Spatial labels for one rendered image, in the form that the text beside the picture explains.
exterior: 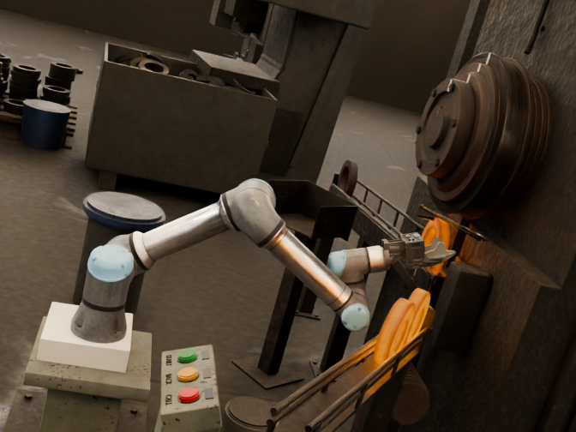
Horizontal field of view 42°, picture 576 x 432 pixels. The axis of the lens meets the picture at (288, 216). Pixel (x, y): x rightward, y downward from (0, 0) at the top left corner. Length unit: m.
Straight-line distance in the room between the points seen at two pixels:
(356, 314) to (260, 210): 0.37
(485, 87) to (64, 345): 1.31
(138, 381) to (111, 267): 0.32
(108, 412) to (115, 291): 0.34
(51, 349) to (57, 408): 0.18
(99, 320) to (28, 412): 0.45
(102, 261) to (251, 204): 0.42
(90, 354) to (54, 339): 0.10
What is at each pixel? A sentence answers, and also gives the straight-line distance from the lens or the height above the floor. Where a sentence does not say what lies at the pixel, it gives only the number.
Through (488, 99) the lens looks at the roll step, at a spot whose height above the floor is 1.24.
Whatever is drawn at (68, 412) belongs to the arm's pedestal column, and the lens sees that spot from 2.19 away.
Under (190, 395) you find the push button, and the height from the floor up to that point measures 0.61.
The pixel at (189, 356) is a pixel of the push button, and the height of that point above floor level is 0.61.
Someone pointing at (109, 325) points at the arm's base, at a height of 0.42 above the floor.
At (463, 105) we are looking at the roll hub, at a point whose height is 1.20.
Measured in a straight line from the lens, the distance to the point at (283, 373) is 2.94.
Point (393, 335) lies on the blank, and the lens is 1.65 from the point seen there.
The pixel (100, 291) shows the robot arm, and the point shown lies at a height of 0.50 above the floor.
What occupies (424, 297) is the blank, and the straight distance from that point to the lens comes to 1.82.
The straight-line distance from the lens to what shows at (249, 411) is 1.66.
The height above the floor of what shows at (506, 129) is 1.18.
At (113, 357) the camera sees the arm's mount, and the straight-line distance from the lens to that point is 2.10.
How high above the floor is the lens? 1.37
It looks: 16 degrees down
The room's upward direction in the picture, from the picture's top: 15 degrees clockwise
